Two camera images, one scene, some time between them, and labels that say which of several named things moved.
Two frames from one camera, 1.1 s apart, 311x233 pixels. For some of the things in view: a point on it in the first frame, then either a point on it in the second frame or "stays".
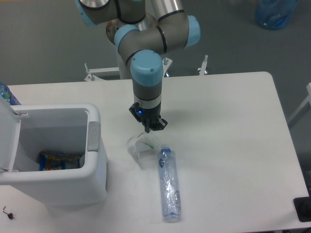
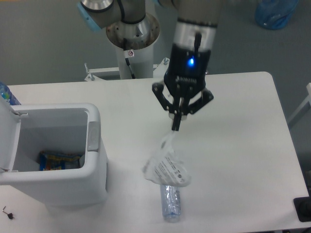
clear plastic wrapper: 139,146 -> 165,167
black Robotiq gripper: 150,118 -> 186,72
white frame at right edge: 308,99 stays
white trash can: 27,129 stays
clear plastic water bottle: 170,190 stays
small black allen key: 3,210 stays
